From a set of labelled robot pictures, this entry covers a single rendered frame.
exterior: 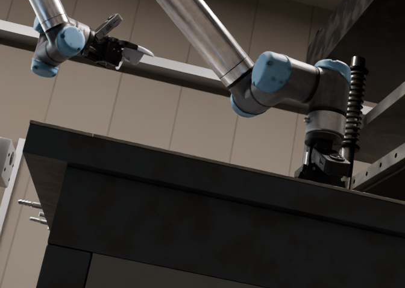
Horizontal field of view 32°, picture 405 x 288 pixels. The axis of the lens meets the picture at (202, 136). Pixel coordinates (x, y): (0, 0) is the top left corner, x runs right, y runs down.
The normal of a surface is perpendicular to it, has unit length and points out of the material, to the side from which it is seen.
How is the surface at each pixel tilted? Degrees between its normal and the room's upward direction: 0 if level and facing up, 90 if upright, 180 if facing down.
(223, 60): 125
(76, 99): 90
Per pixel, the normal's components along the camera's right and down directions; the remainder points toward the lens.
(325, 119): -0.16, -0.34
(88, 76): 0.17, -0.29
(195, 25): -0.22, 0.25
